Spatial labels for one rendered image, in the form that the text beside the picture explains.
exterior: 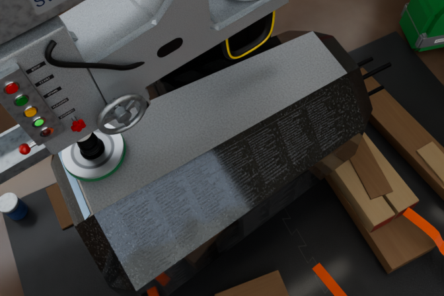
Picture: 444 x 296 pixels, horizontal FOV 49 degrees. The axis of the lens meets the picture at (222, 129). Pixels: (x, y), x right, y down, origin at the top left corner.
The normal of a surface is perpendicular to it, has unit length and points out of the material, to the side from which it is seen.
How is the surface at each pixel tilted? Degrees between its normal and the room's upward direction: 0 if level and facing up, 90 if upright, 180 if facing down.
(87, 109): 90
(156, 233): 45
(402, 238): 0
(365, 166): 0
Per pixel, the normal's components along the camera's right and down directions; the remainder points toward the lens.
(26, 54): 0.57, 0.70
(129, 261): 0.31, 0.18
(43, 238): -0.07, -0.48
